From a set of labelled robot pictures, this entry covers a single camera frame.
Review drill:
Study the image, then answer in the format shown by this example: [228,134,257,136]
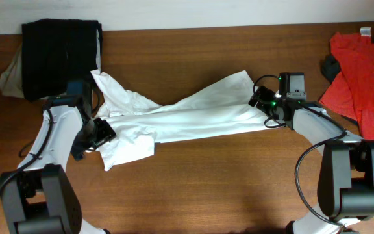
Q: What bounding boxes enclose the red t-shirt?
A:
[320,32,374,140]

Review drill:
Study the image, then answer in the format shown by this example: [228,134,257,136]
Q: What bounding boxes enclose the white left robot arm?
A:
[0,80,116,233]

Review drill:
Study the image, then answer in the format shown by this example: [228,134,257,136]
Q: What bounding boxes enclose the black folded garment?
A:
[21,19,103,101]

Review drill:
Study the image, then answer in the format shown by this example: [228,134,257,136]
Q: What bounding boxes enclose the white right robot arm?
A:
[249,72,374,234]

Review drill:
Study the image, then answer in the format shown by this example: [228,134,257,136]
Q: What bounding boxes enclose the dark garment under red shirt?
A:
[320,54,341,83]

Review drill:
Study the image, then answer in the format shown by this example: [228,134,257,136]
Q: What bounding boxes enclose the beige folded garment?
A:
[0,45,24,99]

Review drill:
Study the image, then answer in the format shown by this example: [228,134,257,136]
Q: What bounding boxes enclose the white t-shirt with robot print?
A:
[91,70,267,170]

